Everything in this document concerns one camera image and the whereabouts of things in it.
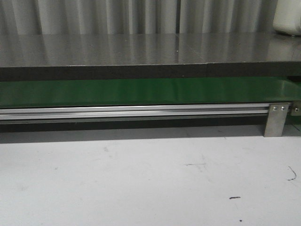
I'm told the grey pleated curtain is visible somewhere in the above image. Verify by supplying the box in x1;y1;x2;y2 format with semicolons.
0;0;277;35

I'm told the steel conveyor end plate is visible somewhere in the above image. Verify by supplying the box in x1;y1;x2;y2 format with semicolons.
290;101;301;116

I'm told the green conveyor belt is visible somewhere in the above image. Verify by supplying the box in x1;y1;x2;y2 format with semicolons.
0;77;301;108

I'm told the aluminium conveyor side rail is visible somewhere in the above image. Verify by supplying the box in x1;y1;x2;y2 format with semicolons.
0;103;269;121

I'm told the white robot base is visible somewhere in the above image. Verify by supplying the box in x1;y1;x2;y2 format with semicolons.
273;0;301;36

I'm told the steel conveyor support bracket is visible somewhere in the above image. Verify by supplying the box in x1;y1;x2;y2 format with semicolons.
263;103;290;137

